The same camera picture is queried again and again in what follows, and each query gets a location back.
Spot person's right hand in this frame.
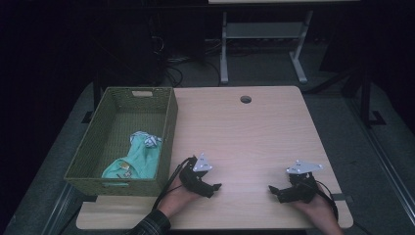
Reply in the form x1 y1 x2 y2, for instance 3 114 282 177
288 192 346 235

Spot white metal stand frame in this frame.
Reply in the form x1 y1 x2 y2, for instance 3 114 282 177
219 9 314 85

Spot green woven basket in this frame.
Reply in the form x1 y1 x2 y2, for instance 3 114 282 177
63 86 179 198

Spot black floor cables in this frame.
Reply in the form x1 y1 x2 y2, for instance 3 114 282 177
153 35 223 87

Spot person's left hand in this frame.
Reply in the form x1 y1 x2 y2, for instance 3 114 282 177
158 175 202 219

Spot left hand-held gripper black cable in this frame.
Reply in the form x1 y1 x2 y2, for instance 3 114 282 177
151 157 197 212

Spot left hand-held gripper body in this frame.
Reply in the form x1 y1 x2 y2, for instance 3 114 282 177
178 152 213 199

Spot black metal stand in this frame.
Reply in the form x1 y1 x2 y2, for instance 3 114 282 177
341 63 387 129

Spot grey tape strip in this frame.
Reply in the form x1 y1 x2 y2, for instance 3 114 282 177
332 193 354 202

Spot mint green baby garment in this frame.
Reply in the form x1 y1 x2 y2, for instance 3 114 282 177
101 130 163 180

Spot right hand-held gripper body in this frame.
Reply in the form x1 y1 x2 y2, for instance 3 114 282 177
281 160 325 204

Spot metal floor rail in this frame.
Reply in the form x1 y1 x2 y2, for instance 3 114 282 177
346 96 415 226
40 181 84 235

